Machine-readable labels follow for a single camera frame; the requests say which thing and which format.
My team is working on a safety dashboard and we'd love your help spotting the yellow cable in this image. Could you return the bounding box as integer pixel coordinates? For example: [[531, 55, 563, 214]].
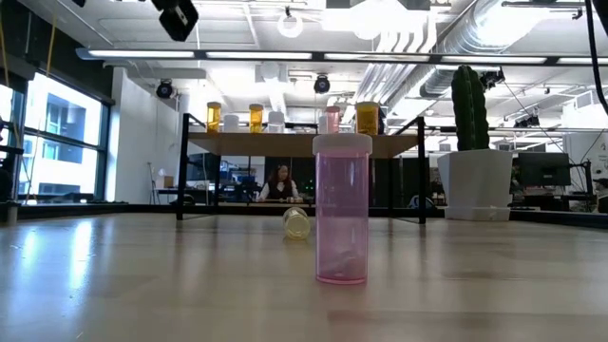
[[45, 0, 61, 80]]

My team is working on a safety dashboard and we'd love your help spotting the pale yellow pill vial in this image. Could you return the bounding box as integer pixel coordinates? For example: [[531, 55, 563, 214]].
[[282, 206, 313, 241]]

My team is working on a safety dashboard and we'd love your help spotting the person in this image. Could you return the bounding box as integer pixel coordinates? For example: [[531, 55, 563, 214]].
[[256, 163, 301, 203], [593, 178, 608, 215]]

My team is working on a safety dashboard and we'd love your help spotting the long light bar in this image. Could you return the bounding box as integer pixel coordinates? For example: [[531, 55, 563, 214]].
[[75, 46, 608, 67]]

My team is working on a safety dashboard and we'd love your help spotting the pink pill bottle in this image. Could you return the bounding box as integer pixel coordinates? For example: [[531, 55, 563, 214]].
[[325, 105, 342, 135], [312, 132, 373, 286]]

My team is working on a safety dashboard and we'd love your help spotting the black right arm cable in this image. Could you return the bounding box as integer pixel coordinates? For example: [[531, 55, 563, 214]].
[[583, 0, 608, 117]]

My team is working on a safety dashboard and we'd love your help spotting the wooden shelf black metal frame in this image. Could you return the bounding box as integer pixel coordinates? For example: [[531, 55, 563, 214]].
[[175, 112, 428, 225]]

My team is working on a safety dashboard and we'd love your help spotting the small orange pill bottle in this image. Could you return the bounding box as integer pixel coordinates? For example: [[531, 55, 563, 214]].
[[206, 101, 223, 134], [248, 103, 265, 134]]

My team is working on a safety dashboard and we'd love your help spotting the large orange pill bottle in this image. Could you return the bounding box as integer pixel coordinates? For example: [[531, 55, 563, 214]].
[[354, 101, 381, 137]]

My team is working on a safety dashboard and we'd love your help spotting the green cactus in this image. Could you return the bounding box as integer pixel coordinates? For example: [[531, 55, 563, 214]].
[[449, 65, 491, 152]]

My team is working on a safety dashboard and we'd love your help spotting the black computer monitor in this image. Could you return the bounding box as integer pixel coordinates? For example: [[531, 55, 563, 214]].
[[516, 151, 572, 188], [182, 151, 220, 182]]

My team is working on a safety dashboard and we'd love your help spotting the black aluminium rig frame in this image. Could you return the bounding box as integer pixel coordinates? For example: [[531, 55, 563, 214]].
[[0, 201, 608, 229]]

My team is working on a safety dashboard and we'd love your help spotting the white hexagonal planter pot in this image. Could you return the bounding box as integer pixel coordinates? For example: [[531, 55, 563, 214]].
[[436, 148, 514, 222]]

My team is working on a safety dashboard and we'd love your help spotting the silver ventilation duct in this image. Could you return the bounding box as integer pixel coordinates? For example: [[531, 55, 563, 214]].
[[387, 0, 547, 110]]

